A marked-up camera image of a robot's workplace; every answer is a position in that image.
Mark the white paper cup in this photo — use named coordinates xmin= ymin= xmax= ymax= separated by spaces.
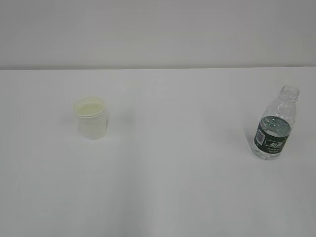
xmin=73 ymin=96 xmax=108 ymax=140

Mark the clear water bottle green label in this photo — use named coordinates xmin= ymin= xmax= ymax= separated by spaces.
xmin=251 ymin=85 xmax=300 ymax=160

